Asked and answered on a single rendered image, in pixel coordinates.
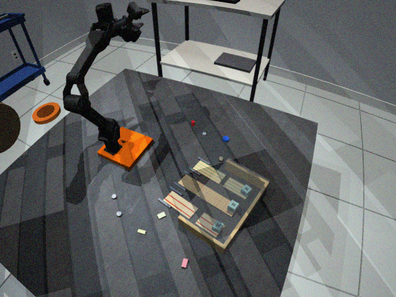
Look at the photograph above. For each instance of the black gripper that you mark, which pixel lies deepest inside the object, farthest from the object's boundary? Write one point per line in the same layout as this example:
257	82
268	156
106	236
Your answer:
135	13

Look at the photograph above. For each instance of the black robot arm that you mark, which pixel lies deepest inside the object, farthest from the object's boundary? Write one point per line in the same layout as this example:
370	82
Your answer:
96	42

